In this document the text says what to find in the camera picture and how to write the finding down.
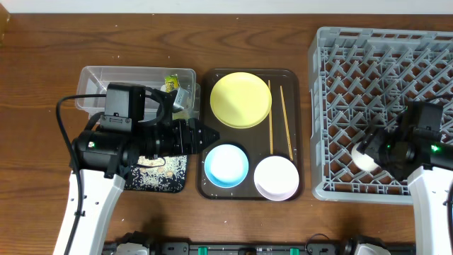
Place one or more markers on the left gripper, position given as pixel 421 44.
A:
pixel 193 135

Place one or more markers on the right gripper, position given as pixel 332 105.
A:
pixel 372 145

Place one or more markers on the small white cup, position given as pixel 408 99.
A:
pixel 363 161

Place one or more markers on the blue bowl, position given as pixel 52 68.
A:
pixel 226 166

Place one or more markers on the yellow plate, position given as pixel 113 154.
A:
pixel 240 100

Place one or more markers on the pink bowl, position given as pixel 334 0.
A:
pixel 276 178

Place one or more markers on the green snack wrapper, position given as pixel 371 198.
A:
pixel 171 83

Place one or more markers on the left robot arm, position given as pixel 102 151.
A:
pixel 102 161

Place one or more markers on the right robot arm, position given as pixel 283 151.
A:
pixel 418 157

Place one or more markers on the black waste tray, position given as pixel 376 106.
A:
pixel 159 177

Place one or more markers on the grey dishwasher rack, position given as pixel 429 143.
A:
pixel 362 78

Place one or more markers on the clear plastic waste bin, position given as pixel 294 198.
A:
pixel 95 80

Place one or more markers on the dark brown serving tray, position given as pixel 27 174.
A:
pixel 254 141

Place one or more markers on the left wooden chopstick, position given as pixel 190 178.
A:
pixel 270 119

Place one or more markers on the wooden chopstick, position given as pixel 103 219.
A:
pixel 270 119
pixel 284 111

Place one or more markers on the right wooden chopstick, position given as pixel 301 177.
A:
pixel 284 111

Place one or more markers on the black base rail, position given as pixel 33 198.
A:
pixel 138 243

